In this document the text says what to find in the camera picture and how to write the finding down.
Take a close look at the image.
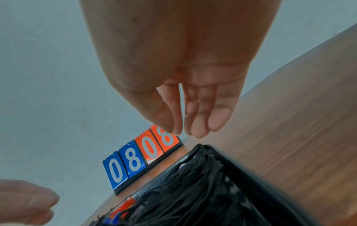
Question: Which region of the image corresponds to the person's left hand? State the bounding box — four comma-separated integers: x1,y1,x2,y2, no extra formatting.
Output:
0,179,60,226

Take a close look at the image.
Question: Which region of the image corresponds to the black plastic tray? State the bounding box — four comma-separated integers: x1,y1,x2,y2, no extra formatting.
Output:
131,143,321,226

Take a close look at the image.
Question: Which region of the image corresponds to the person's right hand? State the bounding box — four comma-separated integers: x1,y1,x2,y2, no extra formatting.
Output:
79,0,284,139

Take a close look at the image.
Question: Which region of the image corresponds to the blue and red flip scoreboard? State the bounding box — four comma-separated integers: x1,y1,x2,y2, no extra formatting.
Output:
102,124,185,196

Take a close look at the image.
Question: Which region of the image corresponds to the bundle of black cords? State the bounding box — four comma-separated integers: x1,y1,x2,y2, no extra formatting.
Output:
118,146,263,226

